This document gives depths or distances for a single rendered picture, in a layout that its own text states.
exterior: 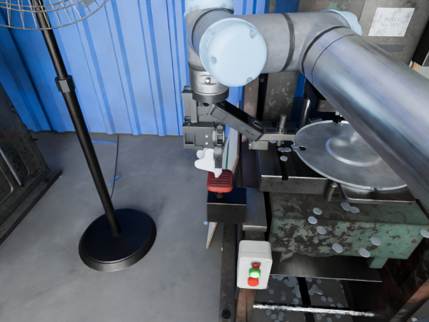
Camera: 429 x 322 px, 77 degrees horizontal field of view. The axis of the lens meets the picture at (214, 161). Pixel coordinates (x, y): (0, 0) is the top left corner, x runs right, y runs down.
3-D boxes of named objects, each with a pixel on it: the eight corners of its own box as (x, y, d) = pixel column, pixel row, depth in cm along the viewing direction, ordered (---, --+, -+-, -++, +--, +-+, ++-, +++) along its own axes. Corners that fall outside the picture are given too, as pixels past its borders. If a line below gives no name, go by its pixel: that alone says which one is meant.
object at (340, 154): (447, 193, 55) (450, 191, 55) (305, 187, 57) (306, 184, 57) (387, 124, 78) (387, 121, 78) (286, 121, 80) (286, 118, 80)
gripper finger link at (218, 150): (214, 159, 60) (214, 124, 54) (222, 159, 60) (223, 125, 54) (212, 172, 56) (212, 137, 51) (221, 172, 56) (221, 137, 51)
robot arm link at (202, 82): (231, 58, 50) (230, 73, 43) (230, 82, 53) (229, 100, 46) (191, 57, 50) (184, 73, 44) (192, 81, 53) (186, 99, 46)
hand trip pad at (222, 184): (231, 211, 64) (232, 188, 60) (206, 210, 65) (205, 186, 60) (232, 191, 70) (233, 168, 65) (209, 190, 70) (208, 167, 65)
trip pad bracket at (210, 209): (242, 251, 74) (248, 201, 63) (207, 249, 75) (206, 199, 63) (242, 233, 79) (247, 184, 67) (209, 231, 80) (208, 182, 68)
